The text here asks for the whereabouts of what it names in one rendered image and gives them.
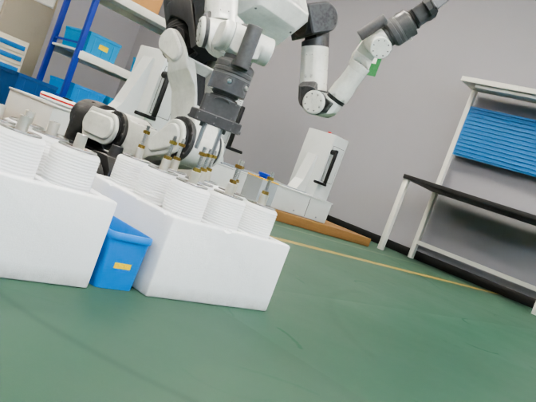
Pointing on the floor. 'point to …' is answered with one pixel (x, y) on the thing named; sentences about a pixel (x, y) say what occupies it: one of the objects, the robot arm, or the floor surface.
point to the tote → (8, 76)
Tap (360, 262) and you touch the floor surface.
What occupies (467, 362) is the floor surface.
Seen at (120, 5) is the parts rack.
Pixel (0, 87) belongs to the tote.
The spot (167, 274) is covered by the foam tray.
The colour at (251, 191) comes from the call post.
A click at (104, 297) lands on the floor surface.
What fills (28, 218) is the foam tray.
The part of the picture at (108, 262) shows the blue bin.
